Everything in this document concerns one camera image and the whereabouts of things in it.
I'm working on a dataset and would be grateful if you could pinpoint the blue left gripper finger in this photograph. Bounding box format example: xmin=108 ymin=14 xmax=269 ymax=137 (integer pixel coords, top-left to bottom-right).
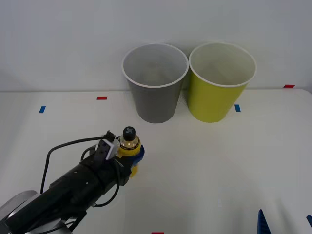
xmin=128 ymin=144 xmax=146 ymax=169

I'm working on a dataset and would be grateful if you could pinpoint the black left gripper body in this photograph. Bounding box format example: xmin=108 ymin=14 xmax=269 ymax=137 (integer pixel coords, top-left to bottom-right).
xmin=96 ymin=156 xmax=134 ymax=188

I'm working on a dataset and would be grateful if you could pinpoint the yellow bottle with black cap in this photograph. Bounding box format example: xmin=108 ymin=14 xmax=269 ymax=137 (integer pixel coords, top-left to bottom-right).
xmin=116 ymin=126 xmax=144 ymax=180

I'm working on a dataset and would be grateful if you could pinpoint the grey plastic waste bin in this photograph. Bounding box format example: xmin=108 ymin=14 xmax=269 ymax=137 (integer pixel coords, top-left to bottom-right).
xmin=121 ymin=43 xmax=190 ymax=124

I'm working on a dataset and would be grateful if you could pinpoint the yellow-green plastic waste bin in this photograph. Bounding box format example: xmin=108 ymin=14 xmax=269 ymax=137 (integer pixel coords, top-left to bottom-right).
xmin=187 ymin=42 xmax=258 ymax=123

